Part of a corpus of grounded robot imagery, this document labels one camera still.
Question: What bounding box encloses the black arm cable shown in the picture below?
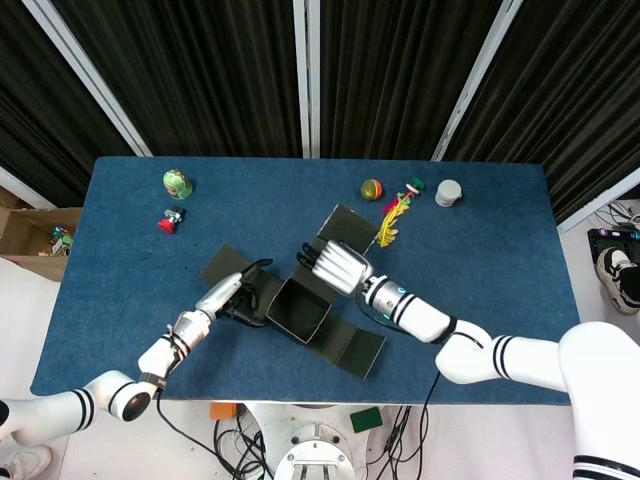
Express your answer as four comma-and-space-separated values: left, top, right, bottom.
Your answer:
355, 292, 444, 480
155, 389, 261, 480

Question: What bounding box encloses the grey cable bundle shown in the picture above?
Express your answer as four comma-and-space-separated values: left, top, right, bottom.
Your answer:
594, 198, 640, 230

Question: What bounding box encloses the black floor cable tangle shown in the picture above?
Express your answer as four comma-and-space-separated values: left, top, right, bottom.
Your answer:
213, 403, 275, 480
374, 403, 431, 480

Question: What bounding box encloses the white metal frame post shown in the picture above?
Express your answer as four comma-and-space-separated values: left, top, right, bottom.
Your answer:
557, 167, 640, 235
22, 0, 153, 158
431, 0, 524, 162
0, 166, 56, 210
292, 0, 322, 160

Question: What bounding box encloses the black white sneaker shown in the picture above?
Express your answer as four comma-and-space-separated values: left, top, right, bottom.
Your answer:
597, 246, 640, 316

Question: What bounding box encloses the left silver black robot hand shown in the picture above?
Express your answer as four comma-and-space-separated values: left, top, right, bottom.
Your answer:
194, 258, 275, 329

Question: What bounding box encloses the blue table cloth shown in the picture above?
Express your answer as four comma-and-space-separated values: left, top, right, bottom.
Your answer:
29, 156, 581, 406

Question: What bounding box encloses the white plastic jar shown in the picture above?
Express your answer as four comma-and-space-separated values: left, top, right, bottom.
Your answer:
434, 179, 464, 208

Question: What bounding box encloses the red emergency stop button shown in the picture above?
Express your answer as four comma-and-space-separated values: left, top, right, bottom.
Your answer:
157, 205, 187, 235

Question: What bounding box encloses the yellow pink feather shuttlecock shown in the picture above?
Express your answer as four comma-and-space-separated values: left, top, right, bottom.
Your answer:
374, 177, 426, 249

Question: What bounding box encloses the black electronic device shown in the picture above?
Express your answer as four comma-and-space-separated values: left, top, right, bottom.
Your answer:
587, 227, 640, 261

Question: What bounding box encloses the black pleated curtain panel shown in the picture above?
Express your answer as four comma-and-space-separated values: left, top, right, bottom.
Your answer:
442, 0, 640, 224
318, 0, 501, 161
0, 0, 136, 207
49, 0, 304, 159

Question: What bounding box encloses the brown cardboard box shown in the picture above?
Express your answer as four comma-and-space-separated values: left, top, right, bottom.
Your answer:
0, 187, 84, 282

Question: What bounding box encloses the black foldable paper box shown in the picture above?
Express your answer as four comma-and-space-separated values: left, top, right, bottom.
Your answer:
199, 203, 388, 382

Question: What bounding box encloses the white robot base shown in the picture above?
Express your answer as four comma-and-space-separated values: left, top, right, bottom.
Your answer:
239, 402, 396, 480

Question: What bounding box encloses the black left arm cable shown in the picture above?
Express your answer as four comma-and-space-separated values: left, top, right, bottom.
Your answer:
155, 389, 261, 480

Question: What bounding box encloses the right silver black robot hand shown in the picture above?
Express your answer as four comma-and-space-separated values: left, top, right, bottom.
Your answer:
296, 239, 375, 297

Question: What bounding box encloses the green block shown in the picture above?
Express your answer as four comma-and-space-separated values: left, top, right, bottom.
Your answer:
349, 406, 385, 434

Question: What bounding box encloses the green nesting doll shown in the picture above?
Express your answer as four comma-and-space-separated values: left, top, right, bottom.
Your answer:
162, 168, 194, 200

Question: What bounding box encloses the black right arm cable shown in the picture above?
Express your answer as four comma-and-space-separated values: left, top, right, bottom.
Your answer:
355, 292, 444, 480

